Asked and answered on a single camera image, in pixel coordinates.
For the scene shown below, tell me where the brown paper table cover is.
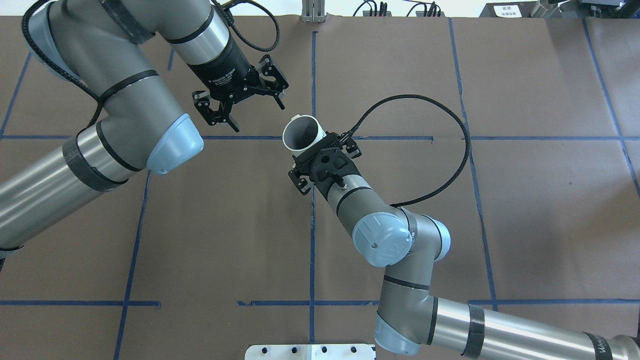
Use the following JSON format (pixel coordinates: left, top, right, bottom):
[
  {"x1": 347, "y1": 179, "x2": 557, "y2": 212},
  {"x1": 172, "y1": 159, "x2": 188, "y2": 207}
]
[{"x1": 1, "y1": 15, "x2": 639, "y2": 360}]

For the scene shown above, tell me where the white ribbed HOME mug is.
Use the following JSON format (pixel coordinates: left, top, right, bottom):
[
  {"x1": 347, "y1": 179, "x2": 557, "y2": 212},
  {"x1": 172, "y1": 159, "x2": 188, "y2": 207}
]
[{"x1": 282, "y1": 114, "x2": 327, "y2": 157}]

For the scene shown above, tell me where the aluminium frame post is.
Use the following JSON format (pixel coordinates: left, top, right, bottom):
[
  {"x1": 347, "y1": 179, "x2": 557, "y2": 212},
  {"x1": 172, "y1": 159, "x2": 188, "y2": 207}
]
[{"x1": 301, "y1": 0, "x2": 327, "y2": 24}]

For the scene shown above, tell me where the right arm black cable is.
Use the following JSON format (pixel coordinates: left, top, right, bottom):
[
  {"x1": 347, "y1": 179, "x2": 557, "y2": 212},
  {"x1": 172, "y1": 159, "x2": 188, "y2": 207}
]
[{"x1": 345, "y1": 94, "x2": 471, "y2": 208}]

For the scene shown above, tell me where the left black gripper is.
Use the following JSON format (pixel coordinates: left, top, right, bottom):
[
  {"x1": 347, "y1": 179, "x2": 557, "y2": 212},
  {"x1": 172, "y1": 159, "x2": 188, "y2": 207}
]
[{"x1": 192, "y1": 38, "x2": 290, "y2": 133}]

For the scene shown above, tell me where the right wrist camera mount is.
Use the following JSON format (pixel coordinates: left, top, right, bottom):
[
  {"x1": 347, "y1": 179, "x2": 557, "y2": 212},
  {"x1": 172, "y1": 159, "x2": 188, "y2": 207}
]
[{"x1": 310, "y1": 147, "x2": 361, "y2": 199}]

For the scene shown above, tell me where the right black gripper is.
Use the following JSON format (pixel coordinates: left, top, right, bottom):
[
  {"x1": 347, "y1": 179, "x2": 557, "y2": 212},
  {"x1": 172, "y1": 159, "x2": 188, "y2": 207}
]
[{"x1": 288, "y1": 132, "x2": 362, "y2": 195}]

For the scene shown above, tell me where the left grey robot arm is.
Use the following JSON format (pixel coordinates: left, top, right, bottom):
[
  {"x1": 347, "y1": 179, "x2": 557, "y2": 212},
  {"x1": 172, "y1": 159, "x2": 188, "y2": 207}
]
[{"x1": 0, "y1": 0, "x2": 290, "y2": 260}]

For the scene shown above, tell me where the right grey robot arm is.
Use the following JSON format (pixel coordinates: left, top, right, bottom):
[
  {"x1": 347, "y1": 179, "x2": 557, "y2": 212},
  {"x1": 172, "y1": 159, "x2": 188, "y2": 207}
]
[{"x1": 244, "y1": 167, "x2": 639, "y2": 360}]

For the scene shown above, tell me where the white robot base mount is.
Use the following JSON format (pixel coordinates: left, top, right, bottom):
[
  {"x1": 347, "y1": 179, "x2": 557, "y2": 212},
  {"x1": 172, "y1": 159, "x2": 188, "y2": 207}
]
[{"x1": 244, "y1": 343, "x2": 377, "y2": 360}]

